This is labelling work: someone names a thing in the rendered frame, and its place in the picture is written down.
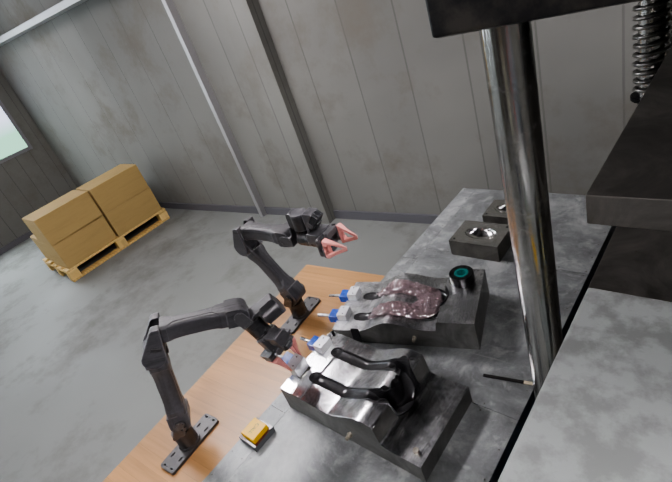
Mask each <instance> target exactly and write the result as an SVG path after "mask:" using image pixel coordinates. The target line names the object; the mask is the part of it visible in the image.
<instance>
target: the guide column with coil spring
mask: <svg viewBox="0 0 672 482"><path fill-rule="evenodd" d="M660 1H662V0H643V1H638V7H643V6H647V5H651V4H654V3H657V2H660ZM666 8H667V3H665V4H663V5H660V6H658V7H655V8H651V9H647V10H643V11H638V17H642V16H647V15H651V14H654V13H657V12H660V11H662V10H664V9H666ZM666 18H667V13H665V14H663V15H661V16H658V17H655V18H651V19H647V20H642V21H638V26H645V25H650V24H653V23H657V22H659V21H662V20H664V19H666ZM665 28H666V23H665V24H662V25H660V26H657V27H654V28H651V29H646V30H640V31H638V36H643V35H648V34H652V33H656V32H659V31H661V30H663V29H665ZM664 38H666V33H664V34H662V35H659V36H656V37H653V38H649V39H643V40H638V45H645V44H650V43H654V42H657V41H660V40H662V39H664ZM665 46H666V42H665V43H663V44H660V45H657V46H654V47H650V48H645V49H638V54H647V53H652V52H655V51H658V50H661V49H663V48H664V47H665ZM664 56H665V52H663V53H660V54H658V55H654V56H651V57H646V58H638V63H647V62H652V61H655V60H658V59H661V58H663V57H664ZM661 64H662V62H661V63H658V64H655V65H651V66H646V67H638V72H646V71H651V70H655V69H658V68H659V67H660V66H661ZM655 74H656V73H655ZM655 74H651V75H645V76H638V81H644V80H650V79H653V78H654V76H655ZM649 85H650V83H649V84H642V85H641V84H638V86H637V89H647V88H648V86H649Z"/></svg>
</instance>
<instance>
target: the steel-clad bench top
mask: <svg viewBox="0 0 672 482"><path fill-rule="evenodd" d="M548 194H549V204H550V214H551V224H552V234H553V244H554V254H555V264H556V274H557V284H558V294H559V305H560V315H561V325H562V329H563V327H564V325H565V323H566V321H567V319H568V317H569V315H570V313H571V311H572V309H573V306H574V304H575V302H576V300H577V298H578V296H579V294H580V292H581V290H582V288H583V285H584V283H585V281H586V279H587V277H588V275H589V273H590V271H591V269H592V267H593V265H594V262H595V260H596V258H597V256H598V254H599V252H600V250H601V248H602V246H603V244H604V242H605V239H606V237H607V235H608V233H609V231H610V229H611V227H612V226H609V225H599V224H589V223H587V213H586V195H574V194H557V193H548ZM495 199H497V200H505V199H504V193H503V190H488V189H471V188H463V189H462V190H461V191H460V192H459V193H458V195H457V196H456V197H455V198H454V199H453V200H452V201H451V202H450V204H449V205H448V206H447V207H446V208H445V209H444V210H443V211H442V213H441V214H440V215H439V216H438V217H437V218H436V219H435V220H434V222H433V223H432V224H431V225H430V226H429V227H428V228H427V229H426V231H425V232H424V233H423V234H422V235H421V236H420V237H419V238H418V239H417V241H416V242H415V243H414V244H413V245H412V246H411V247H410V248H409V250H408V251H407V252H406V253H405V254H404V255H403V256H402V257H401V259H400V260H399V261H398V262H397V263H396V264H395V265H394V266H393V268H392V269H391V270H390V271H389V272H388V273H387V274H386V275H385V277H384V278H383V279H382V280H381V281H380V282H383V281H386V280H389V279H390V278H392V277H394V276H396V275H399V274H402V273H413V274H418V275H423V276H428V277H434V278H448V277H449V272H450V270H451V269H453V268H454V267H456V266H460V265H467V266H470V267H471V268H472V269H485V273H486V278H487V283H488V288H489V299H488V305H487V311H486V317H485V323H484V329H483V335H482V341H481V347H480V350H477V349H462V348H447V347H431V346H416V345H400V344H385V343H370V342H362V343H364V344H366V345H369V346H371V347H374V348H377V349H381V350H389V349H397V348H405V349H410V350H413V351H415V352H418V353H420V354H422V355H423V356H424V359H425V361H426V363H427V366H428V368H429V370H430V371H431V372H432V373H434V374H435V375H438V376H441V377H444V378H446V379H449V380H452V381H455V382H457V383H460V384H463V385H465V386H468V387H469V390H470V394H471V398H472V402H471V404H470V406H469V407H468V409H467V411H466V413H465V414H464V416H463V418H462V420H461V421H460V423H459V425H458V427H457V428H456V430H455V432H454V434H453V435H452V437H451V439H450V441H449V442H448V444H447V446H446V448H445V450H444V451H443V453H442V455H441V457H440V458H439V460H438V462H437V464H436V465H435V467H434V469H433V471H432V472H431V474H430V476H429V478H428V479H427V481H426V482H490V480H491V478H492V476H493V474H494V472H495V470H496V467H497V465H498V463H499V461H500V459H501V457H502V455H503V453H504V451H505V449H506V447H507V444H508V442H509V440H510V438H511V436H512V434H513V432H514V430H515V428H516V426H517V424H518V421H519V419H520V417H521V415H522V413H523V411H524V409H525V407H526V405H527V403H528V401H529V398H530V396H531V394H532V392H533V390H534V389H533V385H527V384H521V383H516V382H510V381H504V380H499V379H493V378H487V377H483V374H489V375H495V376H500V377H506V378H512V379H518V380H524V381H530V382H532V376H531V369H530V363H529V356H528V350H527V343H526V337H525V330H524V324H523V317H522V310H521V304H520V297H519V291H518V284H517V278H516V271H515V265H514V258H513V252H512V245H511V246H510V248H509V249H508V251H507V252H506V254H505V255H504V256H503V258H502V259H501V261H500V262H495V261H489V260H483V259H477V258H471V257H465V256H459V255H453V254H452V253H451V248H450V244H449V239H450V238H451V237H452V236H453V235H454V233H455V232H456V231H457V230H458V228H459V227H460V226H461V225H462V224H463V222H464V221H465V220H469V221H478V222H483V217H482V215H483V214H484V212H485V211H486V210H487V208H488V207H489V206H490V205H491V203H492V202H493V201H494V200H495ZM271 405H272V406H271ZM271 405H270V406H269V407H268V408H267V409H266V410H265V412H264V413H263V414H262V415H261V416H260V417H259V418H260V419H261V420H263V421H265V422H266V423H268V424H269V425H271V426H273V427H274V429H275V432H274V433H273V434H272V435H271V437H270V438H269V439H268V440H267V441H266V442H265V444H264V445H263V446H262V447H261V448H260V450H259V451H258V452H256V451H255V450H253V449H252V448H250V447H249V446H248V445H246V444H245V443H243V442H242V441H241V440H239V441H238V442H237V443H236V444H235V445H234V446H233V448H232V449H231V450H230V451H229V452H228V453H227V454H226V455H225V457H224V458H223V459H222V460H221V461H220V462H219V463H218V464H217V466H216V467H215V468H214V469H213V470H212V471H211V472H210V473H209V475H208V476H207V477H206V478H205V479H204V480H203V481H202V482H425V481H424V480H422V479H420V478H418V477H416V476H415V475H413V474H411V473H409V472H407V471H406V470H404V469H402V468H400V467H398V466H397V465H395V464H393V463H391V462H389V461H388V460H386V459H384V458H382V457H380V456H378V455H377V454H375V453H373V452H371V451H369V450H368V449H366V448H364V447H362V446H360V445H359V444H357V443H355V442H353V441H351V440H350V439H349V440H348V441H346V440H345V437H344V436H342V435H340V434H339V433H337V432H335V431H333V430H331V429H330V428H328V427H326V426H324V425H322V424H321V423H319V422H317V421H315V420H313V419H312V418H310V417H308V416H306V415H304V414H303V413H301V412H299V411H297V410H295V409H293V408H292V407H290V406H289V404H288V402H287V400H286V398H285V397H284V395H283V393H282V392H281V394H280V395H279V396H278V397H277V398H276V399H275V400H274V401H273V403H272V404H271ZM278 409H279V410H278Z"/></svg>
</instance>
